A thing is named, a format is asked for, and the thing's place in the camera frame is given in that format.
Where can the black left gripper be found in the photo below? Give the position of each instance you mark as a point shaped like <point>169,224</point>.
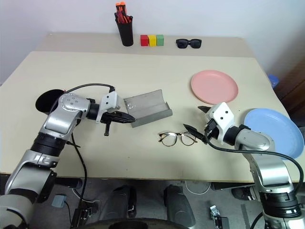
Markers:
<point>110,117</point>

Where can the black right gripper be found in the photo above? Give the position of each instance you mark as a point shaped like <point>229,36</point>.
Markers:
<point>212,130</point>

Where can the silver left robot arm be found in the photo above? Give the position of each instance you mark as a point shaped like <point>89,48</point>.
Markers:
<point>59,114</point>

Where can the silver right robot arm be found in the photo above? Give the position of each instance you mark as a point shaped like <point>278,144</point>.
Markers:
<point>252,139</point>

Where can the grey open glasses case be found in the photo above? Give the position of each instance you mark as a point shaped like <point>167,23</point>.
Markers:
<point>149,108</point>

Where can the tortoiseshell round eyeglasses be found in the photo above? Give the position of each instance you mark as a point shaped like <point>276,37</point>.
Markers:
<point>177,138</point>

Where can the pink plate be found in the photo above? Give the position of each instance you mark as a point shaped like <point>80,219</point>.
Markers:
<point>214,86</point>

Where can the black sunglasses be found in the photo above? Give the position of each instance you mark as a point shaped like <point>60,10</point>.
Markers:
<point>188,43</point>

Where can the blue plate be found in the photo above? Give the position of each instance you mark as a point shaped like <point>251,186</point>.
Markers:
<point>276,131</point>

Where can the black round disc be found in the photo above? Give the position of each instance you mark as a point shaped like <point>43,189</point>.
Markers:
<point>47,101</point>

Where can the red cube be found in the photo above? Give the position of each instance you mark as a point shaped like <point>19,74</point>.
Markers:
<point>144,40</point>

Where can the yellow cube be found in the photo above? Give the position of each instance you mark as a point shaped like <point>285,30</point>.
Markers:
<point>152,41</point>

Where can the blue container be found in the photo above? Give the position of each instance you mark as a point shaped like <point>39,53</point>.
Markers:
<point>273,81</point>

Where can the tall black pen holder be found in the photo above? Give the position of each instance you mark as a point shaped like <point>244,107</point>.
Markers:
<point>125,33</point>

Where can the dark rounded shape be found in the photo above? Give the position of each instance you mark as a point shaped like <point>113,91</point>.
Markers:
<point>121,202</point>
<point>178,205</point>

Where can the black shoe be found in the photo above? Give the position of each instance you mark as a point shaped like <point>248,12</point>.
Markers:
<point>244,193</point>

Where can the green cube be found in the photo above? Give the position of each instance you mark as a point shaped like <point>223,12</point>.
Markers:
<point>160,40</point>

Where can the metal clamp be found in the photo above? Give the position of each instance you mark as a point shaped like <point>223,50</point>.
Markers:
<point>215,214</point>

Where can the red marker with black cap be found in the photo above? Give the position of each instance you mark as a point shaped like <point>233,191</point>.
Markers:
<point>129,19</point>

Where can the brown wooden cabinet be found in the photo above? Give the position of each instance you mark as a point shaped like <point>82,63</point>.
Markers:
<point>294,90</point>

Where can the small grey box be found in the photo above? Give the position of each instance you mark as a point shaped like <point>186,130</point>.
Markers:
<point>59,201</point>

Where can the black floor box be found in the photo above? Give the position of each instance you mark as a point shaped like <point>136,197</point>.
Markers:
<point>81,215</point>

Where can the orange capped marker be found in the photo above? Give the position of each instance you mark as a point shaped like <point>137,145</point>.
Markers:
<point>118,6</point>
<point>122,4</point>

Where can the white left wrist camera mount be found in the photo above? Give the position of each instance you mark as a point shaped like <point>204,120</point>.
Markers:
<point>108,100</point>

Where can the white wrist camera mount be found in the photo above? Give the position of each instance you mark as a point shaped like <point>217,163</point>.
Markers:
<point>108,100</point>
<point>222,113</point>

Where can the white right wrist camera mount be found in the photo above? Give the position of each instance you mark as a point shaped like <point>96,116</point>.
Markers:
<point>222,113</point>

